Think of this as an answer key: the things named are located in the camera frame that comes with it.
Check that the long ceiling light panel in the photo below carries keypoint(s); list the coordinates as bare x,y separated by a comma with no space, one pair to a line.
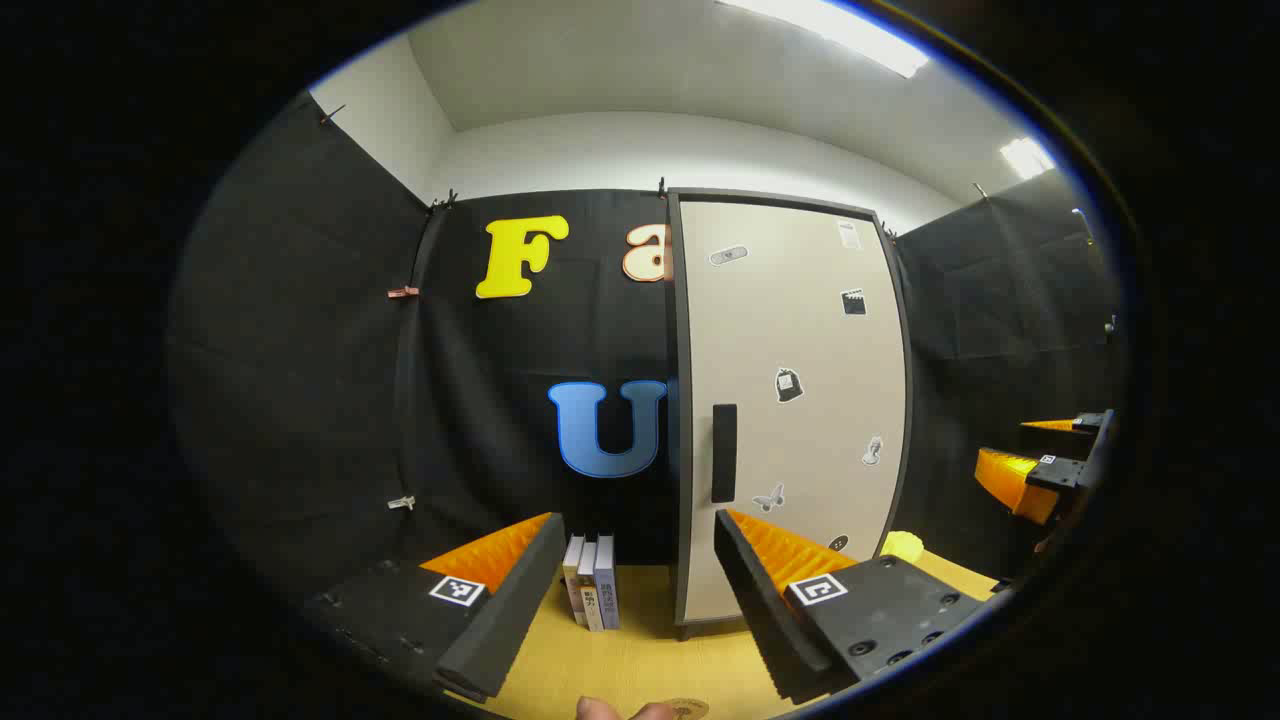
830,28

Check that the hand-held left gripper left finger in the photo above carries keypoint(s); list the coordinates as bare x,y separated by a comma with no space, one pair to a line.
510,610

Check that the beige cabinet door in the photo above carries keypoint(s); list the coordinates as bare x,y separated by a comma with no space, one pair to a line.
760,300

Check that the yellow lumpy object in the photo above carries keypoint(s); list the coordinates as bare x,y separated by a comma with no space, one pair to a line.
902,545

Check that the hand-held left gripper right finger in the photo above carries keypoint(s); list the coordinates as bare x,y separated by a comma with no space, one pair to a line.
760,610

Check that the small ceiling light panel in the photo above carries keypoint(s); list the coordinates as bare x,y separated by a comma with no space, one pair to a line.
1027,158

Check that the white book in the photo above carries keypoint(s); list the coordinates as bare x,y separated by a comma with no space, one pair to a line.
572,580
588,590

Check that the blue grey book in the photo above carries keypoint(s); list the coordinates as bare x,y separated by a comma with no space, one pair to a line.
607,585

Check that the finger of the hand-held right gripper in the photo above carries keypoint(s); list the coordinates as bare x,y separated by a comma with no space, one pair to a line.
1015,480
1060,424

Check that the black backdrop cloth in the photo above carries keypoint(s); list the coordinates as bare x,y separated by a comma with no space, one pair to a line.
300,350

